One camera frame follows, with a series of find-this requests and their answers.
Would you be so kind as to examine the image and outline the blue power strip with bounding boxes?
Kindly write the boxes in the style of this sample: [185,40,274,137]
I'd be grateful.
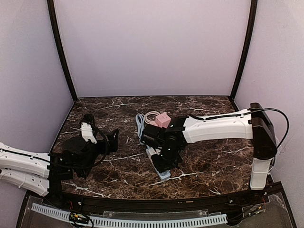
[154,167,171,181]

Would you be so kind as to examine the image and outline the left black frame post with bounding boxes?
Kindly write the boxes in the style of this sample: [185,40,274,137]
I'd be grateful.
[47,0,78,103]

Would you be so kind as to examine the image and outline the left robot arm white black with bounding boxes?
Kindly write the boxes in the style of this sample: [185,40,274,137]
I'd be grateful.
[0,129,119,196]

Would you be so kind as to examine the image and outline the right black frame post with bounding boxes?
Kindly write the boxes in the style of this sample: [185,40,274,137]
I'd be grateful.
[229,0,258,103]

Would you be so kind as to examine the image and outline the white slotted cable duct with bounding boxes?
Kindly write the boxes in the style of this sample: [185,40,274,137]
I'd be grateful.
[31,203,228,228]

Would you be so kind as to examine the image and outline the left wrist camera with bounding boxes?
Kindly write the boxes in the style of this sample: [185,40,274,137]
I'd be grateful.
[80,114,97,144]

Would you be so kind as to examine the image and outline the blue coiled power cable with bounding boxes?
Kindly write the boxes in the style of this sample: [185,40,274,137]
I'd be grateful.
[135,113,148,146]

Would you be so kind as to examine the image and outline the white cube socket adapter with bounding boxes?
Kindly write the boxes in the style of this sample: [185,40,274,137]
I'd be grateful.
[146,147,158,159]

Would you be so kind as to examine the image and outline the pink cube socket adapter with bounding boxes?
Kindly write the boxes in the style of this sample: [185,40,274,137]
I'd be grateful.
[155,113,171,128]

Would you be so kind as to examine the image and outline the black front frame rail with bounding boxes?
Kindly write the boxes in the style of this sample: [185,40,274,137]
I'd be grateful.
[27,184,269,216]

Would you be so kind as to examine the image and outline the black frame post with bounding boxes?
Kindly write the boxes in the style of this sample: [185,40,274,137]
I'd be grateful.
[229,0,258,103]
[47,0,78,103]

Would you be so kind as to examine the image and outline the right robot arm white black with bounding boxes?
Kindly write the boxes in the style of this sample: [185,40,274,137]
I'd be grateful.
[140,103,287,190]

